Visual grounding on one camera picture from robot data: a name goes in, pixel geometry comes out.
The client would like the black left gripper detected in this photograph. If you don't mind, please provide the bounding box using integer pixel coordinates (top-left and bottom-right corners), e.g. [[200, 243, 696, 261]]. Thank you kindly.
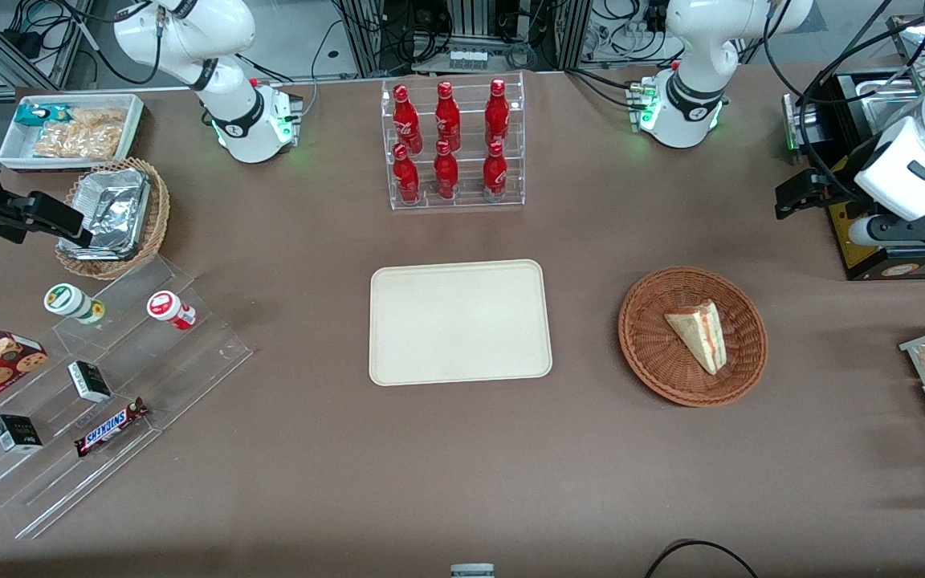
[[777, 165, 865, 220]]

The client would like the triangular sandwich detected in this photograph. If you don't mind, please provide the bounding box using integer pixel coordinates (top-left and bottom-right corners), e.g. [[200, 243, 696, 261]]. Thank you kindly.
[[664, 299, 727, 376]]

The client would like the light tan wicker basket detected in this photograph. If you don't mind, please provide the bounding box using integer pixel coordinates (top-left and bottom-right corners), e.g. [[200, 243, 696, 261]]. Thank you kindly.
[[55, 157, 171, 280]]

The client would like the round brown wicker basket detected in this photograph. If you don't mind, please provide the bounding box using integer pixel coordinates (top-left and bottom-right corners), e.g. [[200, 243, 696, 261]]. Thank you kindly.
[[618, 266, 768, 408]]

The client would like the cream rectangular tray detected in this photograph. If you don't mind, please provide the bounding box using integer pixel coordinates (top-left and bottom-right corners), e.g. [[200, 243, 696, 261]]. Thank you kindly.
[[369, 258, 553, 387]]

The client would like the black food warmer yellow panel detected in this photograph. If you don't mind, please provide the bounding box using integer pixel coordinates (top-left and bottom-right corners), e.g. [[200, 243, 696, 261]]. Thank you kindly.
[[820, 14, 925, 282]]

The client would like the white rectangular bin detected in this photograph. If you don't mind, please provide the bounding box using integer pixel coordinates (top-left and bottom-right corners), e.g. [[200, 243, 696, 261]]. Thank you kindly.
[[0, 93, 146, 173]]

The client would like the aluminium foil container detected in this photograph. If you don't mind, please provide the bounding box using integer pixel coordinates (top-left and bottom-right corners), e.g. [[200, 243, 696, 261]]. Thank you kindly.
[[57, 167, 152, 262]]

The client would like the green lid white cup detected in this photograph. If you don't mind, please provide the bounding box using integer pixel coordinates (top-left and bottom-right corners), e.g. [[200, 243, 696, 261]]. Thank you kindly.
[[43, 283, 107, 326]]

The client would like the clear bag of crackers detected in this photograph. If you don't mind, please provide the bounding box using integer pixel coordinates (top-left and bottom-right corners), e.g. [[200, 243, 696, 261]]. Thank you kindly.
[[33, 108, 128, 161]]

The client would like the teal snack packet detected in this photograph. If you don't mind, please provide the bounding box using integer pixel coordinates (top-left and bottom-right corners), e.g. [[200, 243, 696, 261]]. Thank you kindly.
[[14, 104, 71, 128]]

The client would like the steel warmer pan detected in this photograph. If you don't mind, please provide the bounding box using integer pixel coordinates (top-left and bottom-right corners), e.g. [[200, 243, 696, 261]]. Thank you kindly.
[[856, 80, 925, 137]]

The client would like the red lid white cup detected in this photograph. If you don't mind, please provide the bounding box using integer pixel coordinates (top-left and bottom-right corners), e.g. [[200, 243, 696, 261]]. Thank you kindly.
[[147, 291, 198, 331]]

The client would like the small black box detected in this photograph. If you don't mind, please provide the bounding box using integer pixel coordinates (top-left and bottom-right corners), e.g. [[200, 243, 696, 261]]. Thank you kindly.
[[0, 414, 43, 454], [67, 360, 112, 403]]

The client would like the clear acrylic stepped shelf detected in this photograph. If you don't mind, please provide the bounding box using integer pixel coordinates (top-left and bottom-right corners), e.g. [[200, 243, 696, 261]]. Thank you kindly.
[[0, 255, 253, 540]]

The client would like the Snickers chocolate bar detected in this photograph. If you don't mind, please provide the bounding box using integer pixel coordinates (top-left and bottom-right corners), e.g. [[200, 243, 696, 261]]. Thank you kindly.
[[75, 397, 149, 458]]

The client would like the red cola bottle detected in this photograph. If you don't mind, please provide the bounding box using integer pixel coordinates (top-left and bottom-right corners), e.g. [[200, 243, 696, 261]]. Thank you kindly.
[[484, 78, 511, 148], [434, 81, 463, 152], [393, 84, 424, 155], [392, 143, 422, 204], [433, 140, 460, 201], [482, 140, 509, 201]]

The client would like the clear acrylic bottle rack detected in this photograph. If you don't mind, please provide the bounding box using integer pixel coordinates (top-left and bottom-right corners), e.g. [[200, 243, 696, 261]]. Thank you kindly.
[[381, 72, 526, 211]]

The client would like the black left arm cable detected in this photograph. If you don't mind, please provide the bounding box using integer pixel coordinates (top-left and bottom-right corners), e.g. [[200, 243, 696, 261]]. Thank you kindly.
[[764, 0, 925, 201]]

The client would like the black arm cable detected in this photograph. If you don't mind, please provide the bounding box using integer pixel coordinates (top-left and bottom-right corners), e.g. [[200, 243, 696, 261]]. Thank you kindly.
[[764, 0, 925, 201], [69, 0, 163, 86]]

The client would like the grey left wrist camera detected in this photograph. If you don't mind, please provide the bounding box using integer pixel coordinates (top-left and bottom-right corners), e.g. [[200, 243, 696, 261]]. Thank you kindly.
[[848, 214, 925, 246]]

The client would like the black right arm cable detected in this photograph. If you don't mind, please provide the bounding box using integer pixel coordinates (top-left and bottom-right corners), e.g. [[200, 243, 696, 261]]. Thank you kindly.
[[69, 0, 163, 86]]

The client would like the black cable loop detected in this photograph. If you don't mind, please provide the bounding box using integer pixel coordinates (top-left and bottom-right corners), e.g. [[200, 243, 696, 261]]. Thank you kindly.
[[643, 539, 760, 578]]

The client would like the aluminium frame post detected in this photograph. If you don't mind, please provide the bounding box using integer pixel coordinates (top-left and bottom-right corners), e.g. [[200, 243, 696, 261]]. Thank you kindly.
[[336, 0, 388, 78]]

